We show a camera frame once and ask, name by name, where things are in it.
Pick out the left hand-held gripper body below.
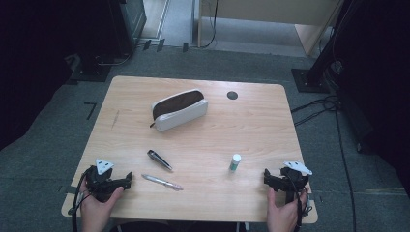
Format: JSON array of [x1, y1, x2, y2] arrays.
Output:
[[84, 158, 129, 203]]

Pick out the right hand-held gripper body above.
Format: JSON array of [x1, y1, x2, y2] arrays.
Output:
[[272, 160, 313, 205]]

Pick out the person's left hand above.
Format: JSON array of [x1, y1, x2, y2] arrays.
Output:
[[79, 183, 125, 232]]

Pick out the person's right hand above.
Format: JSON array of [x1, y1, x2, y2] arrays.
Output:
[[266, 187, 309, 232]]

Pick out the silver pen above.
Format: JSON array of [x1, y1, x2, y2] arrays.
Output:
[[140, 173, 185, 192]]

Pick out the white glue stick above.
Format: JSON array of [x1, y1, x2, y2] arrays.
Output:
[[228, 153, 243, 173]]

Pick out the white and brown pencil case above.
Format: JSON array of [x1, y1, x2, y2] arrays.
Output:
[[149, 88, 210, 132]]

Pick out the black metal stand base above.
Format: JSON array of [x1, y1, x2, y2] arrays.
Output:
[[291, 47, 335, 95]]

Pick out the dark curtain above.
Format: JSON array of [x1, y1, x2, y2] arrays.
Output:
[[332, 0, 410, 197], [0, 0, 112, 153]]

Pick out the black cabinet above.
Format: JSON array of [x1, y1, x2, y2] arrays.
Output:
[[107, 0, 148, 57]]

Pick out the light wooden furniture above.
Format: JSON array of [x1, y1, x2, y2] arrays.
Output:
[[196, 0, 343, 58]]

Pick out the right hand-held gripper cable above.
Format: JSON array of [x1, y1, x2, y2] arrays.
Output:
[[288, 175, 313, 232]]

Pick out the hand-held gripper cable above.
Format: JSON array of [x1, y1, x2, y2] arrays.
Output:
[[67, 172, 93, 232], [288, 175, 313, 232]]

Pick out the left hand-held gripper cable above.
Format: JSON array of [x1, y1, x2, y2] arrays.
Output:
[[67, 172, 93, 232]]

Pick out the black floor cables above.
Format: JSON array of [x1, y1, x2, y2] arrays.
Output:
[[289, 94, 358, 232]]

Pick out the black stand with base plate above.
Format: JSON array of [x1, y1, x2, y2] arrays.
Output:
[[64, 47, 114, 83]]

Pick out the black hanging cable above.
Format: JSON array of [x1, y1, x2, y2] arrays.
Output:
[[200, 0, 220, 49]]

